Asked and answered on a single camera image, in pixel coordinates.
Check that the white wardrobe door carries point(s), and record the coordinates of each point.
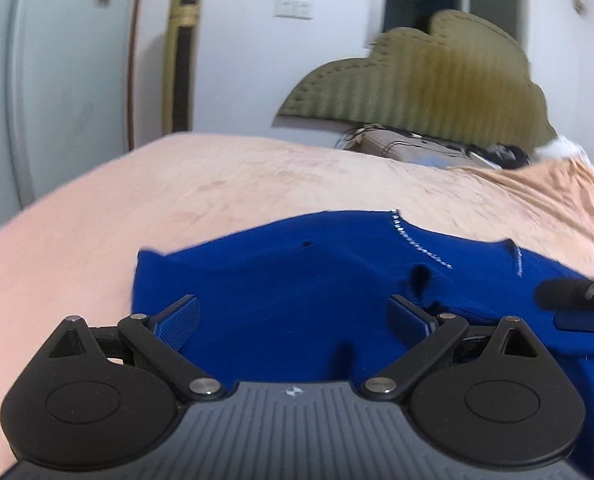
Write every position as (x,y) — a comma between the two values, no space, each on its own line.
(52,85)

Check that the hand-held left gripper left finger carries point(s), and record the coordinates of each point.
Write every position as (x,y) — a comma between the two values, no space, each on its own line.
(181,321)

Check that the pink bed blanket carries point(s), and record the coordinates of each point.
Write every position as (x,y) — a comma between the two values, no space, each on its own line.
(127,200)

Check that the gold tower air conditioner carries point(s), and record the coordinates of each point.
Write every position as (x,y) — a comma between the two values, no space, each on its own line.
(181,60)

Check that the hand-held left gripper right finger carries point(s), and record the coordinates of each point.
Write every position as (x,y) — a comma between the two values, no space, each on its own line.
(408,319)

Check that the dark cloth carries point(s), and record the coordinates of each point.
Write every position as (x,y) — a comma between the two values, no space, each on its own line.
(507,155)

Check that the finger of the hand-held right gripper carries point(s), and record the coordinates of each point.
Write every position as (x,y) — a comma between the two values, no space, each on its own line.
(567,292)
(584,321)

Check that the olive padded headboard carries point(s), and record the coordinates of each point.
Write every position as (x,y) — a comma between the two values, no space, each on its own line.
(427,85)

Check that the white fluffy cloth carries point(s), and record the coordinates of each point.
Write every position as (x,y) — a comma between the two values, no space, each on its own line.
(562,149)

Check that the blue knit sweater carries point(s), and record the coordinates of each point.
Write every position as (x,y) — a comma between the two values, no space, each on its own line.
(287,285)

